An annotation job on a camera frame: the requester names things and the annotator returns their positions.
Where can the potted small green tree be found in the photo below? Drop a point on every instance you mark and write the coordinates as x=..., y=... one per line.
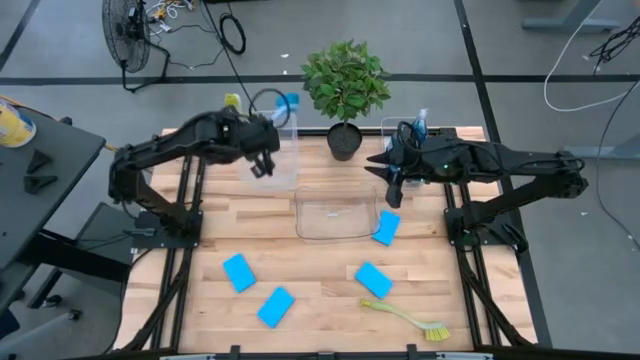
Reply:
x=345, y=80

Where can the yellow-green dish brush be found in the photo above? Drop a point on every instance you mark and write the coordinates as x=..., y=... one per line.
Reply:
x=232, y=102
x=435, y=331

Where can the blue spray bottle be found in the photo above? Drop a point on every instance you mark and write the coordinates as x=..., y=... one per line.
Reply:
x=420, y=127

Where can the dark grey desk shelf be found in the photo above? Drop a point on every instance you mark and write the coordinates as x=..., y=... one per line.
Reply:
x=107, y=225

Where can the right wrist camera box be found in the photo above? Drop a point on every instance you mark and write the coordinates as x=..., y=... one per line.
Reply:
x=394, y=196

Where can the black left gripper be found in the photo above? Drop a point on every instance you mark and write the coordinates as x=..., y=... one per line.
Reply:
x=252, y=137

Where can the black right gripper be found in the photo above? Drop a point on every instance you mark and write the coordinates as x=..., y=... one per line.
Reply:
x=425, y=162

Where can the clear rectangular plastic bin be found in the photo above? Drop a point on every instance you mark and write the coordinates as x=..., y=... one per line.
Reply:
x=387, y=122

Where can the blue dish brush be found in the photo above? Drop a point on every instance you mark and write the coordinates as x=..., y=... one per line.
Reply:
x=292, y=99

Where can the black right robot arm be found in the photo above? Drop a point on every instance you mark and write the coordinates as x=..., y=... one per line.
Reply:
x=525, y=167

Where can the dark grey desk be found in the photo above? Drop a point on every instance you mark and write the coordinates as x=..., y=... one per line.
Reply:
x=50, y=210

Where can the tall clear plastic bin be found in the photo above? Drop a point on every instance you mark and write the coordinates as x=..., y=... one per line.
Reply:
x=285, y=165

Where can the blue sponge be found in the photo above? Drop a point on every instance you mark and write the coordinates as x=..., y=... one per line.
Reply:
x=375, y=282
x=239, y=273
x=276, y=307
x=387, y=228

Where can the yellow wipes canister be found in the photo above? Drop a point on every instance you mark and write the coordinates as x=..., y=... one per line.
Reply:
x=15, y=127

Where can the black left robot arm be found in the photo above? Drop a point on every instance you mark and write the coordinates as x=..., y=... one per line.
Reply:
x=165, y=150

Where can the black floor fan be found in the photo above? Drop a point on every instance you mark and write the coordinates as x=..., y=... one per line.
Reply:
x=126, y=35

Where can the silver aluminium bracket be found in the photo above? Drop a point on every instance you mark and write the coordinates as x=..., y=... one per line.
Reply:
x=462, y=356
x=187, y=357

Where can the grey desk foot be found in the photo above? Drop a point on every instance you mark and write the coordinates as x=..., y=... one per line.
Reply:
x=570, y=23

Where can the black aluminium table frame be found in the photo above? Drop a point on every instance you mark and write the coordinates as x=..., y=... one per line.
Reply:
x=448, y=133

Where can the black triangular plastic part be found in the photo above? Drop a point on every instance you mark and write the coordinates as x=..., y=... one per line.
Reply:
x=37, y=184
x=39, y=162

